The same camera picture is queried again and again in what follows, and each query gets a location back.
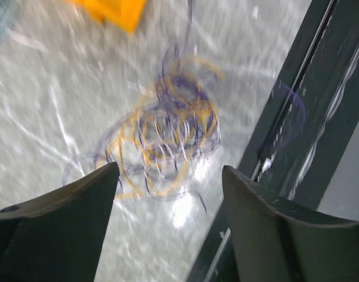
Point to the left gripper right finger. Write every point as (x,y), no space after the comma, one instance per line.
(275,239)

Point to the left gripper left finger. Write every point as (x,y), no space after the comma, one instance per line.
(58,236)

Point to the yellow plastic bin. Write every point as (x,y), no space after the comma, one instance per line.
(125,14)

